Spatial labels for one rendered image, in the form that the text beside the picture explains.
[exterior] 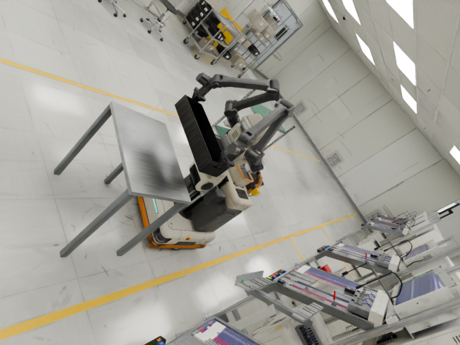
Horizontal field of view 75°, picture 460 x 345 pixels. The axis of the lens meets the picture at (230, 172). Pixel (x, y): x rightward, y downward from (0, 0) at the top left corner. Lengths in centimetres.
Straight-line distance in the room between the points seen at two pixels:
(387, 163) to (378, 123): 138
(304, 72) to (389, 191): 528
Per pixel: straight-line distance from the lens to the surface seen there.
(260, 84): 203
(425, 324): 224
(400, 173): 1096
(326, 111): 1166
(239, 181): 249
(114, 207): 179
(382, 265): 371
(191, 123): 195
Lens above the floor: 189
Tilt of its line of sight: 25 degrees down
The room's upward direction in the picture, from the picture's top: 52 degrees clockwise
